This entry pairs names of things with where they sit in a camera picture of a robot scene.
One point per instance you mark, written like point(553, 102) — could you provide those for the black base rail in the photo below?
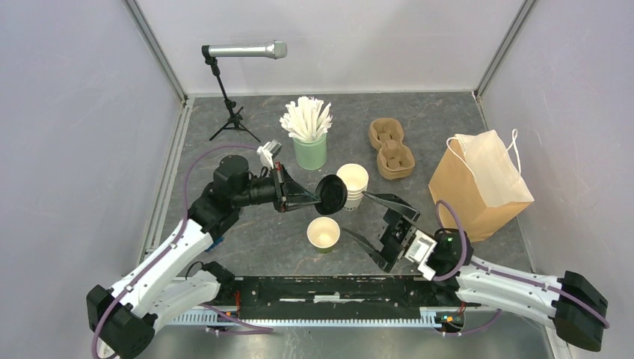
point(334, 297)

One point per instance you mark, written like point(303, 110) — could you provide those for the green straw holder cup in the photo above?
point(311, 155)

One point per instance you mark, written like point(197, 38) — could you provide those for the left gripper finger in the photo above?
point(292, 188)
point(293, 203)

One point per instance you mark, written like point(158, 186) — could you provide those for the stack of white paper cups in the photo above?
point(356, 179)

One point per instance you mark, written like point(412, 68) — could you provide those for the white paper straws bundle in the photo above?
point(307, 119)

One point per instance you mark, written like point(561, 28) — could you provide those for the silver microphone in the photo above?
point(273, 50)

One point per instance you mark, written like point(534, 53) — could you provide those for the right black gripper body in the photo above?
point(397, 232)

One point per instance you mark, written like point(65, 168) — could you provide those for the black tripod mic stand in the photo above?
point(234, 121)

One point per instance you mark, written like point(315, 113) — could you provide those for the green paper coffee cup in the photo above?
point(323, 234)

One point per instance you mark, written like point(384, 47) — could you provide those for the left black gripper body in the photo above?
point(268, 189)

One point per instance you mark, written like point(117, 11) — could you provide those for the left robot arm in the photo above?
point(127, 315)

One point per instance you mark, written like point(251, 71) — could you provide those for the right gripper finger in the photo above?
point(394, 203)
point(384, 258)

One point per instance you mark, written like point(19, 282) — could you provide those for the black plastic cup lid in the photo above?
point(332, 193)

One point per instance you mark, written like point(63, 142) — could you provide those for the brown cardboard cup carrier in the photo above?
point(394, 159)

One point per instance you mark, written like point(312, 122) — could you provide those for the red and blue block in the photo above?
point(215, 244)

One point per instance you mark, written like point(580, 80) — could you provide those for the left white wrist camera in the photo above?
point(268, 152)

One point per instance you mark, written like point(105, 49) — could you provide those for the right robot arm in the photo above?
point(570, 304)

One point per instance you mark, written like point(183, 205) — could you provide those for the brown paper bag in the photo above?
point(480, 177)

